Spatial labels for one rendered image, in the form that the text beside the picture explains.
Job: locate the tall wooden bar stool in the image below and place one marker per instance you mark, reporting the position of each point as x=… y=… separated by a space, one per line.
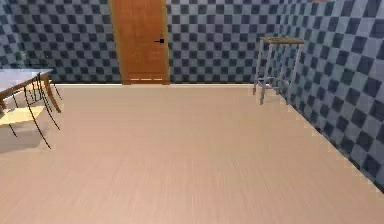
x=281 y=41

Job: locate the orange wooden room door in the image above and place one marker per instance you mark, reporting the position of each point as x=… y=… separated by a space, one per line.
x=141 y=43

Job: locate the white top wooden table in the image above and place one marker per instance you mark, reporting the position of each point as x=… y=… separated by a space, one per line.
x=16 y=80

